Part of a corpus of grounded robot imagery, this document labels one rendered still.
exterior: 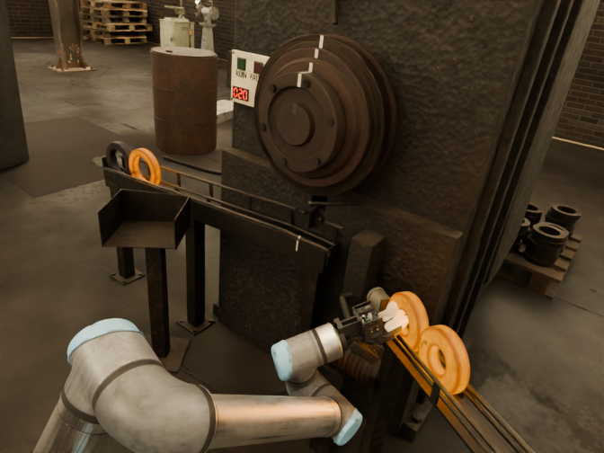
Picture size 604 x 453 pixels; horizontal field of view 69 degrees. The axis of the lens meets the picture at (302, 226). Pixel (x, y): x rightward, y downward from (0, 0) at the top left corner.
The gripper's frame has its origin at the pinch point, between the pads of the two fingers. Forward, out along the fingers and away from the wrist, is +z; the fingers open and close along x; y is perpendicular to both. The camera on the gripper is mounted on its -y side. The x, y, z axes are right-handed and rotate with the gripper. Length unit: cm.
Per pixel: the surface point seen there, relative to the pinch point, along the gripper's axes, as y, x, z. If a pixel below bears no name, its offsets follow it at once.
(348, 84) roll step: 53, 36, 6
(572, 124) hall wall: -198, 378, 458
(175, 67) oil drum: 16, 329, -32
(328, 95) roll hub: 52, 34, -1
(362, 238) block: 7.6, 28.4, 0.9
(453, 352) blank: 6.2, -19.5, 0.3
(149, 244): 8, 68, -64
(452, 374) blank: 1.7, -21.2, -1.1
